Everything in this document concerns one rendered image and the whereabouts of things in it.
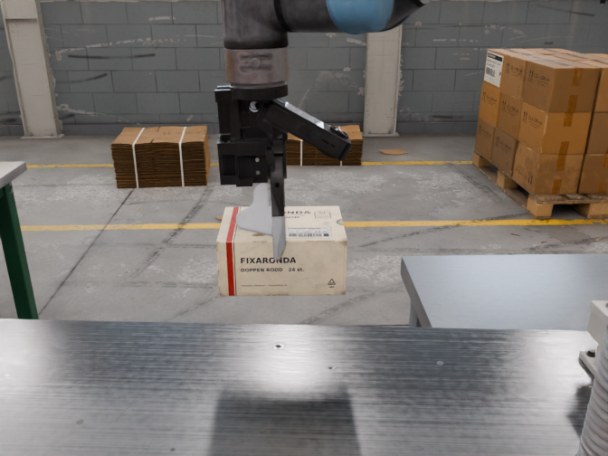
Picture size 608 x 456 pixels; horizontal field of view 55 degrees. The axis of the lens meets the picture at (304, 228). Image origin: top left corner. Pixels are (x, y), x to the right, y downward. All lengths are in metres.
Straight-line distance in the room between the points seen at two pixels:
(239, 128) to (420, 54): 5.06
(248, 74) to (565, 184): 3.30
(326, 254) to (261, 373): 0.19
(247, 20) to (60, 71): 5.34
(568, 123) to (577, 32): 2.52
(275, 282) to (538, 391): 0.37
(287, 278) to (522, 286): 0.49
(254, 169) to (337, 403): 0.31
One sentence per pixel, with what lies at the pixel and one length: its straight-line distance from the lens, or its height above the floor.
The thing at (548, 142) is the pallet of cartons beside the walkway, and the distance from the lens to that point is 3.74.
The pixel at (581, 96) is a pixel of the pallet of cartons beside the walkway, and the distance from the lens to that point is 3.75.
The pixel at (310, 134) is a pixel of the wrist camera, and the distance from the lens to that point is 0.71.
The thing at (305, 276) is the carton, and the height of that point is 0.98.
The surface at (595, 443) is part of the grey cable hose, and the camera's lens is 0.32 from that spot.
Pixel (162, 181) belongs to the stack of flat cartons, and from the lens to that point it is 4.25.
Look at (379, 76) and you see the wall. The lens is 5.64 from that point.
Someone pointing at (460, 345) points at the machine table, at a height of 0.83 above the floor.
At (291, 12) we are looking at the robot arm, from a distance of 0.65.
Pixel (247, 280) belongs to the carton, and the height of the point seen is 0.97.
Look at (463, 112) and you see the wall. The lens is 5.93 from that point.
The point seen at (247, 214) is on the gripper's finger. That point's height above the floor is 1.06.
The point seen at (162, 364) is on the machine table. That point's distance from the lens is 0.85.
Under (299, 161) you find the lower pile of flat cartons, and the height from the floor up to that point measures 0.03.
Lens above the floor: 1.31
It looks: 22 degrees down
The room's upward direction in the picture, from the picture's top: straight up
